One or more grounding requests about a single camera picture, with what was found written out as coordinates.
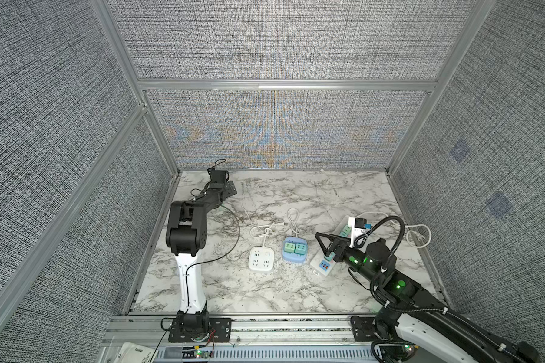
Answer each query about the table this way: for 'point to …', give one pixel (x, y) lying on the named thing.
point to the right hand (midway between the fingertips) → (322, 232)
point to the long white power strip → (319, 265)
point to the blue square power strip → (294, 258)
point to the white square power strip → (261, 259)
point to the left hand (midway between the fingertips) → (226, 186)
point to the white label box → (132, 352)
